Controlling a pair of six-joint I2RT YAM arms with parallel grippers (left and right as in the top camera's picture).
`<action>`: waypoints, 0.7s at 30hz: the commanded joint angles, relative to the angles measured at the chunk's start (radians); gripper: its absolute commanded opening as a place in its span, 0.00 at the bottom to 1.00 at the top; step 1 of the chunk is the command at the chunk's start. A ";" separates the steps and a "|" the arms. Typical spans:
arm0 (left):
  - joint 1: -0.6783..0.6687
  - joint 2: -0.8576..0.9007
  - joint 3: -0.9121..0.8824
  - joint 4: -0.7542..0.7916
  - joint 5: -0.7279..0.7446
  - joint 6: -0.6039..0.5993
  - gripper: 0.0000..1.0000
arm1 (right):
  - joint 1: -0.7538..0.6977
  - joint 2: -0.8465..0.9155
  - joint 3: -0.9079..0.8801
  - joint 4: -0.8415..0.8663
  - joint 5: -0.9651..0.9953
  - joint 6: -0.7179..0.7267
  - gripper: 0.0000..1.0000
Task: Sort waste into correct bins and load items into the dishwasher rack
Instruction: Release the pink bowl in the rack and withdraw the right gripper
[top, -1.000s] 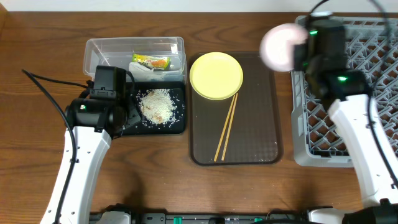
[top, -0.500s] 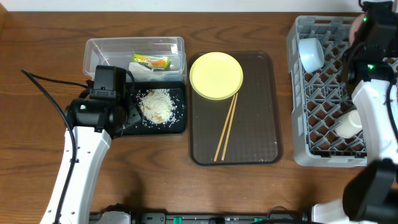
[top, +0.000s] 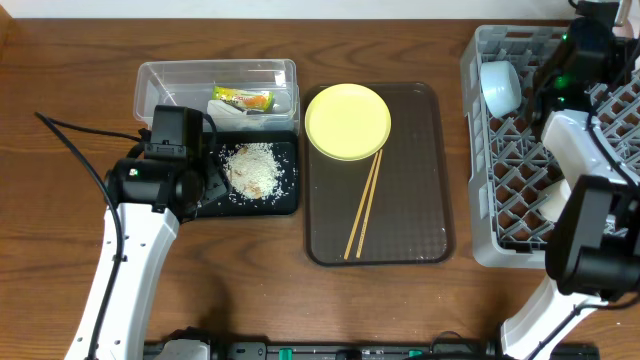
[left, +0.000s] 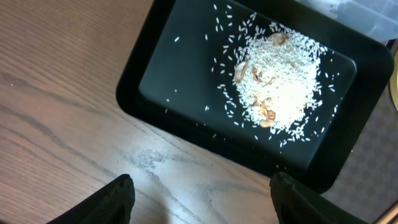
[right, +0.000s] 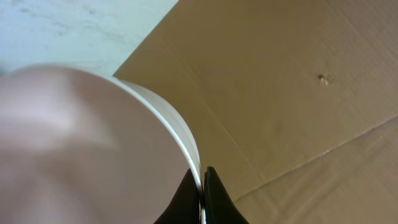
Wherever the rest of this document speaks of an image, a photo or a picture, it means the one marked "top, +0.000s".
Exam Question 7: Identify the rice leftovers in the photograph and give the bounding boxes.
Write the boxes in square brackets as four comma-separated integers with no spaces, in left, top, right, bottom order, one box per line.
[219,143,294,207]

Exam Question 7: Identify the light blue bowl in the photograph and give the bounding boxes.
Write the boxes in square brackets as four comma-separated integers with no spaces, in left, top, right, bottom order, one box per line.
[480,61,522,118]

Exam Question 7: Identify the green yellow snack wrapper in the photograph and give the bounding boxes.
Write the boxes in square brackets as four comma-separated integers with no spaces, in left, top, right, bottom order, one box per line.
[212,86,274,112]

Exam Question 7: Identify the pale green cup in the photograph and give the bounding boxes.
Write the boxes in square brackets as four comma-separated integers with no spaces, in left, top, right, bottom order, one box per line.
[538,179,571,222]

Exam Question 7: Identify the yellow plate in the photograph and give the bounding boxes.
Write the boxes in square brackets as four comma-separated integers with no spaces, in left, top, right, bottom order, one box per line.
[304,83,391,161]

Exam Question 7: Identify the pink bowl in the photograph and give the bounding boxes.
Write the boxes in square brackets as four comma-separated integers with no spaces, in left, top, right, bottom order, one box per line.
[616,0,640,38]

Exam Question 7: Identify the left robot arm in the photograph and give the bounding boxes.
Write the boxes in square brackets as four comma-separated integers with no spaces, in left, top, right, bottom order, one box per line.
[66,144,228,359]

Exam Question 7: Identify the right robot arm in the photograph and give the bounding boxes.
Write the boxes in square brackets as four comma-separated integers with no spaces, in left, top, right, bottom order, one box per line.
[484,1,639,359]

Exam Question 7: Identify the grey dishwasher rack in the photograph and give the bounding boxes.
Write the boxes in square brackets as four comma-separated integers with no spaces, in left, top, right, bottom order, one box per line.
[459,24,640,270]

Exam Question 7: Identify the black tray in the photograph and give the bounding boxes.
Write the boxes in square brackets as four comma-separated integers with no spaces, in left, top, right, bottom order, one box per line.
[197,131,299,219]

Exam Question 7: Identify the clear plastic bin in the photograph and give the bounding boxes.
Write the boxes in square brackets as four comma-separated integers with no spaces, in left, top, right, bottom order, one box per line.
[133,59,300,134]

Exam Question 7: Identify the right wooden chopstick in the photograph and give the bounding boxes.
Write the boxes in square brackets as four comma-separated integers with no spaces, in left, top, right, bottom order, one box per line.
[356,149,384,259]

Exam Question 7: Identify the brown plastic tray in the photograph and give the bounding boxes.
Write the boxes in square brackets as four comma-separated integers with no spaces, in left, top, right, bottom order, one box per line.
[302,82,455,267]

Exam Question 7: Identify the black rail at table edge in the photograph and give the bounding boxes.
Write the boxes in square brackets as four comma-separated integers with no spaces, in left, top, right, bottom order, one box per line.
[142,327,601,360]

